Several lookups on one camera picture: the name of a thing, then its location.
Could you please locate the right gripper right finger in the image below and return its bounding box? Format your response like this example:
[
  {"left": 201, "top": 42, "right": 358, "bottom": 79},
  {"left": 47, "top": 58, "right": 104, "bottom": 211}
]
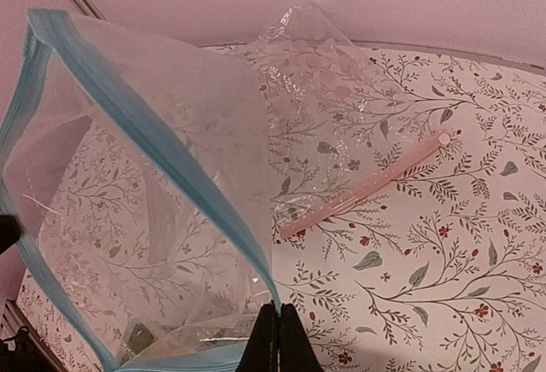
[{"left": 279, "top": 304, "right": 321, "bottom": 372}]

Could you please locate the blue zipper clear bag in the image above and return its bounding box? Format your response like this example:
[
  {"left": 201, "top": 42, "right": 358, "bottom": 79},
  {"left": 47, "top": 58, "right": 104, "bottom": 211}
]
[{"left": 1, "top": 9, "right": 278, "bottom": 371}]

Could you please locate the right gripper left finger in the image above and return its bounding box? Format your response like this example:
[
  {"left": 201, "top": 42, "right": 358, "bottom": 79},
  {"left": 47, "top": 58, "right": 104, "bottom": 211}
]
[{"left": 246, "top": 303, "right": 278, "bottom": 372}]

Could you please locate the pink zipper clear bag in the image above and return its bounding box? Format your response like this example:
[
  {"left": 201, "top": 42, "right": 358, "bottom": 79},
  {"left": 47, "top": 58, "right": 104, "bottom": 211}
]
[{"left": 253, "top": 4, "right": 451, "bottom": 238}]

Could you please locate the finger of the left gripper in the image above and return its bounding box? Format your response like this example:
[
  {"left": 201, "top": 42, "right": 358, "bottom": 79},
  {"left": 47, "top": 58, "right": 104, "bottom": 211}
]
[{"left": 0, "top": 214, "right": 23, "bottom": 254}]

